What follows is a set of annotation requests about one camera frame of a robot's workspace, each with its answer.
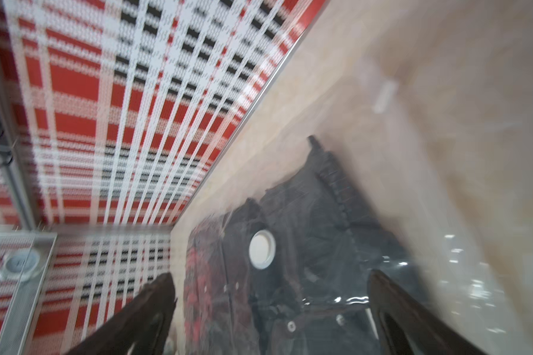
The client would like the red black plaid shirt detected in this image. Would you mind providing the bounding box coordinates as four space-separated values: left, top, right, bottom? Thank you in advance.
183 218 232 354

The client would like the dark pinstriped shirt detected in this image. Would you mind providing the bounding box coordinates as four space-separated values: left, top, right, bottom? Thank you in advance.
221 135 427 355

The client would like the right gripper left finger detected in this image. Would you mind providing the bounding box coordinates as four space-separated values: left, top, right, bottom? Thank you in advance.
68 272 177 354

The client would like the clear plastic vacuum bag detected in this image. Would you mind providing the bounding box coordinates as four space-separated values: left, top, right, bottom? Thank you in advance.
170 57 533 355

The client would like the white alarm clock on shelf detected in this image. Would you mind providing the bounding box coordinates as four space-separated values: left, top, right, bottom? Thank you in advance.
0 248 44 283

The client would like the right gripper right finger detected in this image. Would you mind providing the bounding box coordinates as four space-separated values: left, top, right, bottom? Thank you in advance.
367 269 484 354

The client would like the white wire mesh shelf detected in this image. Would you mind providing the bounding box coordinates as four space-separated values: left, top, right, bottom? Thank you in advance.
0 231 57 354

